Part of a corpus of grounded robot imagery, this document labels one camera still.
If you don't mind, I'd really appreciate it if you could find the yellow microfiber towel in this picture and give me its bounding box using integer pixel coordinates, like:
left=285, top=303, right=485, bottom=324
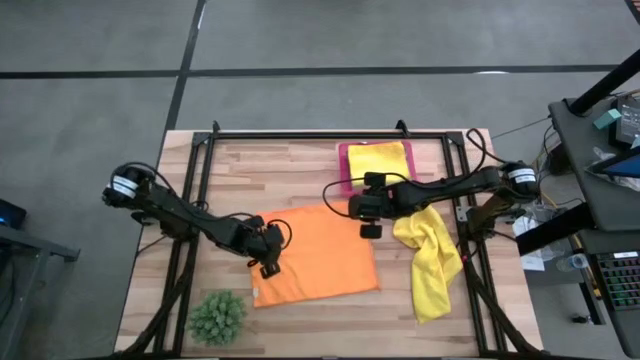
left=392, top=204, right=465, bottom=325
left=347, top=141, right=412, bottom=191

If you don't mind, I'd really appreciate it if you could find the orange microfiber towel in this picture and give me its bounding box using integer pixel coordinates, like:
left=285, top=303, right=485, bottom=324
left=249, top=201, right=381, bottom=309

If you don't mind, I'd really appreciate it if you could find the pink plastic tray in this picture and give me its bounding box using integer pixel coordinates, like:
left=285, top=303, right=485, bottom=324
left=338, top=139, right=418, bottom=199

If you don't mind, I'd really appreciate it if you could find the artificial green potted plant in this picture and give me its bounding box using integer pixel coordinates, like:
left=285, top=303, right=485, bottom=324
left=185, top=288, right=250, bottom=349

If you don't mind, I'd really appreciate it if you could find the white paper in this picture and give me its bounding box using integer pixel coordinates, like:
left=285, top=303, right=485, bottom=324
left=512, top=214, right=547, bottom=273

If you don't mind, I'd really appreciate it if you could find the black metal beam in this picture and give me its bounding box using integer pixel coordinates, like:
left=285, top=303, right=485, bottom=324
left=514, top=202, right=596, bottom=257

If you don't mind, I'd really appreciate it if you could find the grey desk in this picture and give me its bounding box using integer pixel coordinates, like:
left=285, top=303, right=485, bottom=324
left=547, top=96, right=640, bottom=234

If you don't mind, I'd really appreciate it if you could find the clear plastic water bottle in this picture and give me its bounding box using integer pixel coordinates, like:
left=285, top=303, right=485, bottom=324
left=556, top=252, right=592, bottom=274

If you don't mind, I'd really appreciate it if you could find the grey metal bench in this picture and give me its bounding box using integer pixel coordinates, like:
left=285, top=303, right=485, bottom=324
left=0, top=223, right=81, bottom=360

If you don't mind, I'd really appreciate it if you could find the teal box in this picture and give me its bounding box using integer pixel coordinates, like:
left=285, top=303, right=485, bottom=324
left=592, top=108, right=623, bottom=132

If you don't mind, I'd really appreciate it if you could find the black device blue light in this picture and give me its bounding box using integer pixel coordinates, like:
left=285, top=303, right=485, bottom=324
left=0, top=198, right=28, bottom=231

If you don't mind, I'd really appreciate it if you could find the laptop with blue screen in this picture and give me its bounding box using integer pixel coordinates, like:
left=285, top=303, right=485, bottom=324
left=584, top=147, right=640, bottom=180

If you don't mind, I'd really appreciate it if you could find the backlit black keyboard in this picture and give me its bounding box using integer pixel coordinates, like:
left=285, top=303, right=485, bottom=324
left=594, top=249, right=640, bottom=312

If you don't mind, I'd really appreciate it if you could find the black electronic device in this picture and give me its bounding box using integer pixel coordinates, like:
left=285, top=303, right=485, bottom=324
left=613, top=96, right=640, bottom=149

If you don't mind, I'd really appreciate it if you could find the black metal post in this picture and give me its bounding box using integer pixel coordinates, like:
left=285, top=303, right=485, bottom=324
left=569, top=48, right=640, bottom=117

